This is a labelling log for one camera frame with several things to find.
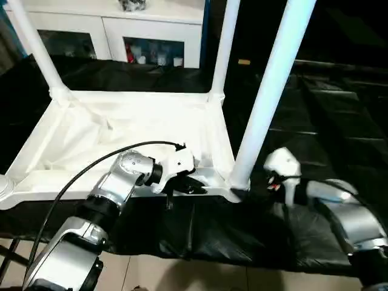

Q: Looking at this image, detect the white plastic table top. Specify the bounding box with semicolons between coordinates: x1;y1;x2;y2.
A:
0;87;252;212

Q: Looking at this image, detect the black table mat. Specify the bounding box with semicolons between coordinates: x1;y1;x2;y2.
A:
0;53;388;278

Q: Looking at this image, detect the black long bar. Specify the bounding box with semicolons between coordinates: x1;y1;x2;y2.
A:
293;60;388;72

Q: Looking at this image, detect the white glass-door cabinet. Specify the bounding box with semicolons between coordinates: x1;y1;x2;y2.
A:
5;0;206;70

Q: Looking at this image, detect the black white patterned ornament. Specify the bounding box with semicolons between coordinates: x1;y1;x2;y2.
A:
117;0;151;12

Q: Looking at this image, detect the grey curtain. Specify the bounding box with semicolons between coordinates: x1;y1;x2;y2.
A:
0;0;25;76

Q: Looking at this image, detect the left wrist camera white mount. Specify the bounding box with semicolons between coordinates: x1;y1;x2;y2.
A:
151;145;196;195

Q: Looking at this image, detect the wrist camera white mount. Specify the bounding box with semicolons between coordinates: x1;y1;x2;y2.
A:
151;145;196;195
263;147;303;207

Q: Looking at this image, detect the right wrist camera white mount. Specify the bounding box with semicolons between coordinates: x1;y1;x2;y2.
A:
263;147;303;207

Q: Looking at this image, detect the black folding table frame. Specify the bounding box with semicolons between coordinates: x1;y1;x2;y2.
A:
0;239;34;273

